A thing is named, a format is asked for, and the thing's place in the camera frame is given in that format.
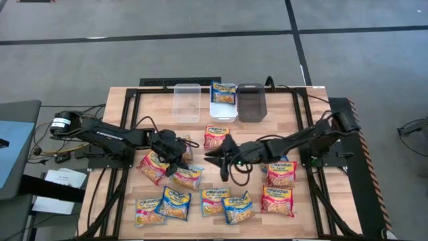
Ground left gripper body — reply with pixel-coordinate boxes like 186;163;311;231
152;129;188;165

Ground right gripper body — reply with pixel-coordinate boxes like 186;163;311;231
230;140;270;165

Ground red Maruchan ramen packet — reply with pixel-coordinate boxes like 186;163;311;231
260;185;295;218
266;160;298;188
136;149;171;186
203;125;231;151

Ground white plastic bin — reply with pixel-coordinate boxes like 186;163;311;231
209;82;239;123

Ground clear plastic bin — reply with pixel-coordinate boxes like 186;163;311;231
171;82;202;123

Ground dark grey plastic bin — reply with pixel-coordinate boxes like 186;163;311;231
236;82;268;123

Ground white paper sheet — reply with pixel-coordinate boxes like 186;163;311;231
31;195;76;216
44;168;88;189

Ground small black controller box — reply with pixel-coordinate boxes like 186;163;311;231
54;152;72;165

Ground black hazard striped platform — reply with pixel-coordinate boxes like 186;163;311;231
328;96;395;240

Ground black shelf bar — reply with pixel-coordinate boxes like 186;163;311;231
19;173;86;204

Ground blue board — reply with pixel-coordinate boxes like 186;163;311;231
0;120;36;190

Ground grey side desk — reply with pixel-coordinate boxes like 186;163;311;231
0;99;42;202

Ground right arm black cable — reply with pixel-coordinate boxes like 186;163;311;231
229;159;255;187

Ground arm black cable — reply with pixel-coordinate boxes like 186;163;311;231
229;159;255;187
132;115;201;149

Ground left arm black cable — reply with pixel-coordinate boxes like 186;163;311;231
132;115;201;149

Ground black aluminium table frame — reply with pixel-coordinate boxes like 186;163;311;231
79;86;362;240

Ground tangled black floor cables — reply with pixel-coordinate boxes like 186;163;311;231
28;103;108;165

